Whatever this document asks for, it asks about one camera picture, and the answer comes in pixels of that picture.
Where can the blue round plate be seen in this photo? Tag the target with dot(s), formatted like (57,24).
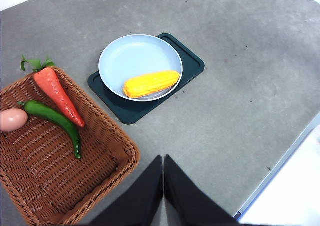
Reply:
(135,59)

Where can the brown egg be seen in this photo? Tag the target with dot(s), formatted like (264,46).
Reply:
(12,120)

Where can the black rectangular tray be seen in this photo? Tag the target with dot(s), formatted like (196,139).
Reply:
(125,111)

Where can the yellow corn cob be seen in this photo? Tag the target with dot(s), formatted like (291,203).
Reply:
(152,83)

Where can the orange carrot with green leaves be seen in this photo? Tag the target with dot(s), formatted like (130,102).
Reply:
(57,93)

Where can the green chili pepper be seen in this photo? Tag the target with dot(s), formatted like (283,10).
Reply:
(55,117)

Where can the brown wicker basket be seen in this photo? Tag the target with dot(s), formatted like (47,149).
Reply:
(65,171)

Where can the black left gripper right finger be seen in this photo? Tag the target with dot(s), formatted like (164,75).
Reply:
(190,203)

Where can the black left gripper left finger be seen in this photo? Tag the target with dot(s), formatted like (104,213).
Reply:
(140,201)

